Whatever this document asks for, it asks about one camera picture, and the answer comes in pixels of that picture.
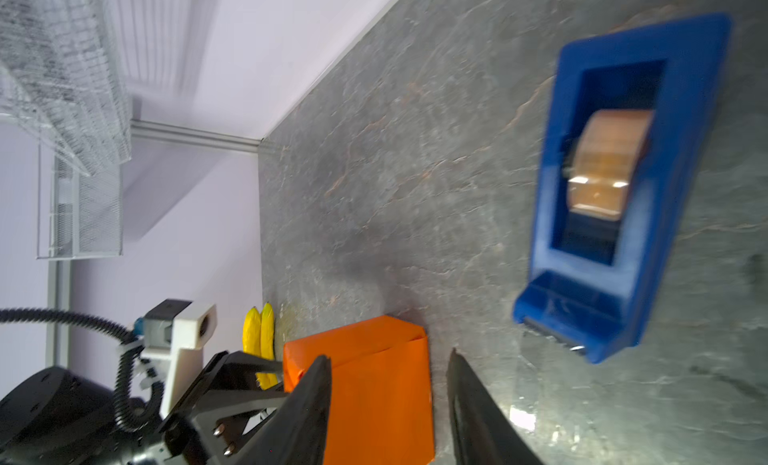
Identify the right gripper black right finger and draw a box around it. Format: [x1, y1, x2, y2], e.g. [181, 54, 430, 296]
[447, 350, 542, 465]

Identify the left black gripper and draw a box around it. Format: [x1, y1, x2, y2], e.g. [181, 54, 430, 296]
[125, 351, 288, 464]

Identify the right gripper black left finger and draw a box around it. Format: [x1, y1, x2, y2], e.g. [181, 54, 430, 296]
[227, 355, 332, 465]

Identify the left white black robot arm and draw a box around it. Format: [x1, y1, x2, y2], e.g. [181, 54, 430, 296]
[1, 300, 287, 464]

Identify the yellow banana bunch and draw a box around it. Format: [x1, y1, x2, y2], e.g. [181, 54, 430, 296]
[242, 303, 275, 360]

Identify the white mesh square basket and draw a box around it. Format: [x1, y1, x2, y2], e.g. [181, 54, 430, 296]
[37, 144, 123, 261]

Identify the blue tape dispenser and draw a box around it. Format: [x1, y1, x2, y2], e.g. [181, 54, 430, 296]
[512, 13, 732, 363]

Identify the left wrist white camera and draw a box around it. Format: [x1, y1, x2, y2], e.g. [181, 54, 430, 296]
[141, 299, 217, 419]

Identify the white wire long shelf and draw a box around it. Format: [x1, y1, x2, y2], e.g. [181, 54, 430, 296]
[1, 0, 131, 176]

